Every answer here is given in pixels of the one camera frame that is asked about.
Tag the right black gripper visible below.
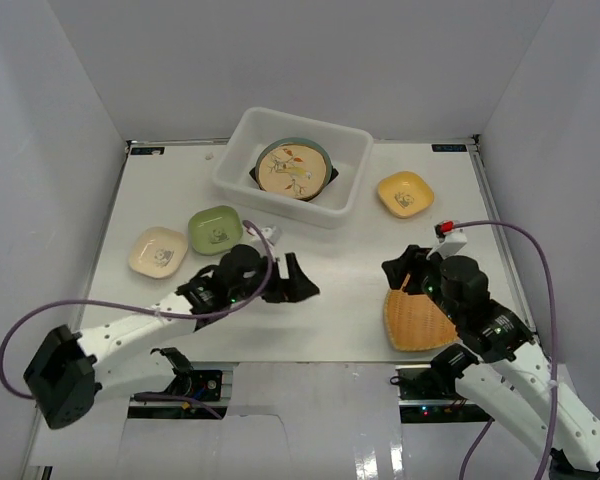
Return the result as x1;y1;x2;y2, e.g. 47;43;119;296
381;245;463;325

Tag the woven bamboo basket plate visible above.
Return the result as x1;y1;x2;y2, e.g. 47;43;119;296
383;276;458;352

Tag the beige bird painted plate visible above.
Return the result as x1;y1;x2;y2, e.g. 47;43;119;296
257;143;328;198

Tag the black square amber plate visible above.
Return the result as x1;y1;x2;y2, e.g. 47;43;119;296
249;167;339;188

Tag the blue-grey round plate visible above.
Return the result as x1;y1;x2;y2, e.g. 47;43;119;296
254;137;332;202

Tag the cream panda dish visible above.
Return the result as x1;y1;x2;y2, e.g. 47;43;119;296
128;227;188;279

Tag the right arm base board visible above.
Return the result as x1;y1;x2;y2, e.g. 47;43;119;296
389;364;490;425

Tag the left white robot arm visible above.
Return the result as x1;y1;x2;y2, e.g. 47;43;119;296
23;245;320;430

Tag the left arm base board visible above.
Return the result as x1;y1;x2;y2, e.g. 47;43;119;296
127;369;231;420

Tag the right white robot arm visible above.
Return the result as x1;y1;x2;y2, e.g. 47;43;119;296
382;245;600;479

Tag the white plastic bin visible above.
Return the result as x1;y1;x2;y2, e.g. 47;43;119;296
212;107;373;228

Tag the yellow panda dish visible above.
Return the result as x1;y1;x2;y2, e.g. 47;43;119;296
377;171;435;219

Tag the green panda dish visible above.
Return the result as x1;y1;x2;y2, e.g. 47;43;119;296
188;205;243;256

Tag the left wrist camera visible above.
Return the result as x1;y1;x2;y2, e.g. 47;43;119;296
248;225;282;246

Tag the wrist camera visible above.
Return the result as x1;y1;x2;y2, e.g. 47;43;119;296
427;220;467;259
248;225;282;246

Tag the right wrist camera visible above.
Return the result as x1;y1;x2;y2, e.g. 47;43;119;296
427;220;467;259

